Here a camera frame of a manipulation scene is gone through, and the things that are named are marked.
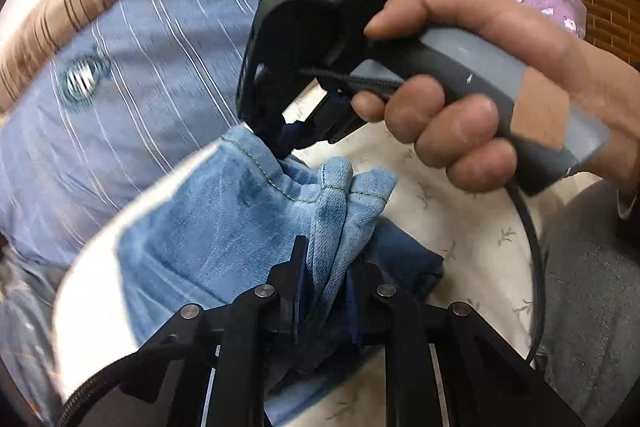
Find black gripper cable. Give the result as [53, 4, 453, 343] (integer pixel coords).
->
[507, 182, 548, 363]

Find blue denim pants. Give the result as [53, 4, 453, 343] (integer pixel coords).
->
[117, 127, 446, 413]

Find black braided cable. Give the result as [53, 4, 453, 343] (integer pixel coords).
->
[57, 337, 181, 427]

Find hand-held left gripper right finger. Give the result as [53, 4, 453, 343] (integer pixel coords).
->
[345, 262, 586, 427]

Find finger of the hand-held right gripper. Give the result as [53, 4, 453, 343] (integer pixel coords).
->
[272, 117, 326, 160]
[312, 92, 368, 145]

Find person's right hand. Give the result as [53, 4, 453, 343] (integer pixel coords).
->
[350, 0, 640, 192]

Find cream leaf-print bedsheet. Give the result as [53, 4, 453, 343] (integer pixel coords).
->
[50, 72, 616, 427]

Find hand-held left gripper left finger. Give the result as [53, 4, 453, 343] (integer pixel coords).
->
[120, 234, 311, 427]

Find person's right leg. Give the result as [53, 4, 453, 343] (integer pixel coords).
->
[537, 207, 640, 413]

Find blue plaid quilt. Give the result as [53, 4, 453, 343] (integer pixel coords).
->
[0, 0, 371, 268]

